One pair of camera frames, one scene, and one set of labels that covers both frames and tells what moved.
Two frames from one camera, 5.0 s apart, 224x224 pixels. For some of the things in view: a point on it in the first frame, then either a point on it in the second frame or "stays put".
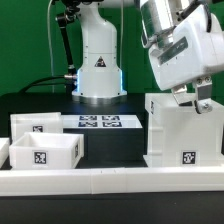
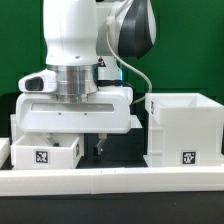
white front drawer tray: x=47 y=150 stays put
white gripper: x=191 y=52 → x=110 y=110
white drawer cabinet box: x=181 y=137 stays put
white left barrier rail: x=4 y=150 stays put
